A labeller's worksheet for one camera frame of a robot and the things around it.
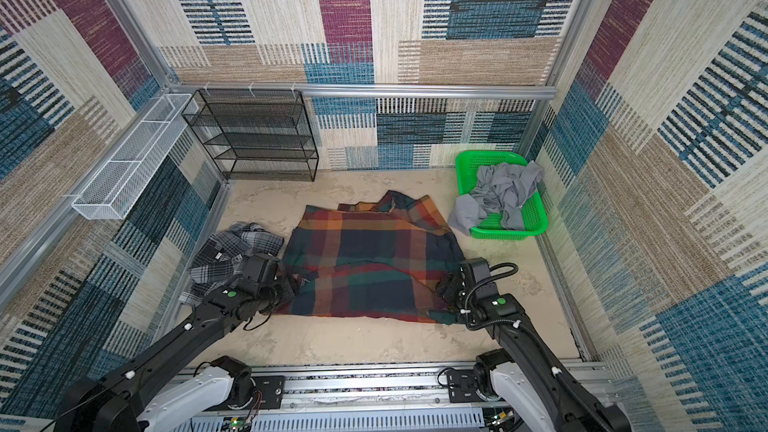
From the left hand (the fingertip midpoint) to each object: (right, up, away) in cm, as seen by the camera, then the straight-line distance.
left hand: (294, 282), depth 84 cm
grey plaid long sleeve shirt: (-26, +4, +10) cm, 28 cm away
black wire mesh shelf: (-22, +46, +25) cm, 57 cm away
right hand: (+42, -4, -1) cm, 42 cm away
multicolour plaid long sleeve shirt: (+23, +4, +13) cm, 26 cm away
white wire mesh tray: (-39, +23, -14) cm, 47 cm away
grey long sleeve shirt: (+65, +27, +20) cm, 73 cm away
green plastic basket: (+60, +14, +17) cm, 64 cm away
